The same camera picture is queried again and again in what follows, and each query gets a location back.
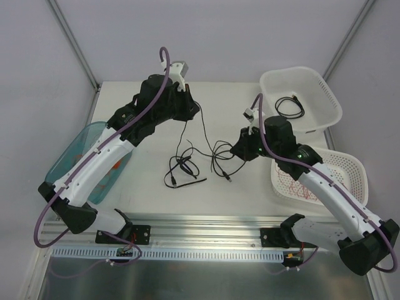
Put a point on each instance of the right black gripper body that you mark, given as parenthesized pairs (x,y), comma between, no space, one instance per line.
(241,147)

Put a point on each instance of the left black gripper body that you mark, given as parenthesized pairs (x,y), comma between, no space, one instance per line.
(189,106)

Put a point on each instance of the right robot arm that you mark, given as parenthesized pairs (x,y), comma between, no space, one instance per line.
(363,240)

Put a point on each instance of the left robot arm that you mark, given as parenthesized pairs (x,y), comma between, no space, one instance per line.
(125,130)

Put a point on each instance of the deep white plastic tub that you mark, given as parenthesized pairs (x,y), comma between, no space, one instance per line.
(320,106)

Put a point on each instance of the perforated white plastic basket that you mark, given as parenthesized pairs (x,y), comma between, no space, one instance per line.
(348,170)

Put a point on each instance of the teal transparent plastic tray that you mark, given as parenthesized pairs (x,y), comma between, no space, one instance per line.
(76,150)

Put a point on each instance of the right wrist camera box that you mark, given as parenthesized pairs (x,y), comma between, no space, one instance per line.
(252,115)

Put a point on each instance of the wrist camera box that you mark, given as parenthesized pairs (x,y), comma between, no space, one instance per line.
(177,72)
(252,115)

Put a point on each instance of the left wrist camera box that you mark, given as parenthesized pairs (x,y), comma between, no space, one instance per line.
(177,72)

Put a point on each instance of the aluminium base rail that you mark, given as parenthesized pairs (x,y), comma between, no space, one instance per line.
(180,231)

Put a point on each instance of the left frame post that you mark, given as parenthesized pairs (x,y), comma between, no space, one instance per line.
(72,41)

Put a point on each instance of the frame post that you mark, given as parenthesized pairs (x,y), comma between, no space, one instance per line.
(348,37)
(72,41)

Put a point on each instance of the white slotted cable duct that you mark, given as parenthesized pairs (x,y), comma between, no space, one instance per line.
(219,255)

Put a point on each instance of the right frame post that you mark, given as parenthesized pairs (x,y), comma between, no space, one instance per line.
(348,37)

